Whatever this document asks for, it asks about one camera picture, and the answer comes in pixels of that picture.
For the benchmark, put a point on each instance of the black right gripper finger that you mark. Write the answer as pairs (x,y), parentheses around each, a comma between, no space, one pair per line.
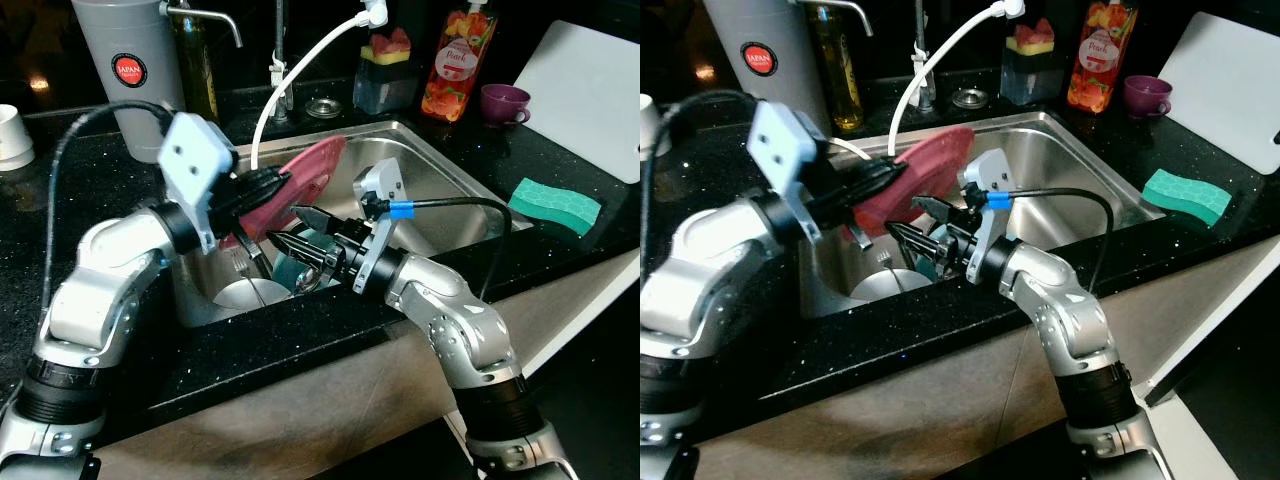
(915,242)
(318,221)
(300,251)
(936,213)

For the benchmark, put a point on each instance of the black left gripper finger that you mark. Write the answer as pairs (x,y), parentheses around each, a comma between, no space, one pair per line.
(275,196)
(275,176)
(878,167)
(878,190)

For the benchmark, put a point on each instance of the pink plate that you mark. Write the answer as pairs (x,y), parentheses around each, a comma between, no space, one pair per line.
(930,165)
(310,170)

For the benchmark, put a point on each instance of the light blue plate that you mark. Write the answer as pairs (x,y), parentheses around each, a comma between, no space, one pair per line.
(922,268)
(290,275)

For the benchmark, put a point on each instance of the round steel drain plug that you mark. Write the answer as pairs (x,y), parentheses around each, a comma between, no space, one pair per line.
(324,108)
(969,98)

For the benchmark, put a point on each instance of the chrome faucet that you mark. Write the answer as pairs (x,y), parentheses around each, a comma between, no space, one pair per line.
(280,90)
(925,90)

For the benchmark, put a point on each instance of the olive oil bottle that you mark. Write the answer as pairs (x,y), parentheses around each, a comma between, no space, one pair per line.
(840,80)
(198,80)

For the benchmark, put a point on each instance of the stainless steel sink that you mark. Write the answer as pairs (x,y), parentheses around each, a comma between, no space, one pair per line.
(1080,170)
(450,180)

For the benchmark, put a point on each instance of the dark sponge holder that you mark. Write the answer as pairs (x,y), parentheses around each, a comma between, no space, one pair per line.
(385,90)
(1030,80)

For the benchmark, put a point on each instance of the grey thermos jug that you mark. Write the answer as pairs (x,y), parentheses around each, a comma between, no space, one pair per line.
(800,40)
(130,110)

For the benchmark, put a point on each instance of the yellow and red sponge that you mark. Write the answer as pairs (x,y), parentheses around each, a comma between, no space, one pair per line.
(1032,42)
(388,50)

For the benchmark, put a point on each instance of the white printed mug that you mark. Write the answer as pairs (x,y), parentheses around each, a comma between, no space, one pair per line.
(15,140)
(653,128)

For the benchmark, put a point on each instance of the peach dish soap bottle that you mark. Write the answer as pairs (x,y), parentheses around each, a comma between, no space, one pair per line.
(455,80)
(1098,70)

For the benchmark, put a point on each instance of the green sponge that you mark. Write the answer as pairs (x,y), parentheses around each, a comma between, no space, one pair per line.
(555,205)
(1185,195)

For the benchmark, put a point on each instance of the purple cup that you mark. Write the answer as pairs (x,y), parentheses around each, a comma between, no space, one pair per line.
(503,103)
(1145,95)

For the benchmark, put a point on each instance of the white cutting board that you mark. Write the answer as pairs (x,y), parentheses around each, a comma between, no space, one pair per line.
(1225,90)
(585,100)

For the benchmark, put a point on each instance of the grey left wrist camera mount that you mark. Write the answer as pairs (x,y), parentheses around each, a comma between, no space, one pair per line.
(195,160)
(785,150)

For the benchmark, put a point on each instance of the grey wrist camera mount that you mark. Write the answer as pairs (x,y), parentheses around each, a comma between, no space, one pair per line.
(990,172)
(195,160)
(380,185)
(785,150)

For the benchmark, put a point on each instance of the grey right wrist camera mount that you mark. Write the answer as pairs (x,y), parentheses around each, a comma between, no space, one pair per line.
(380,185)
(990,172)

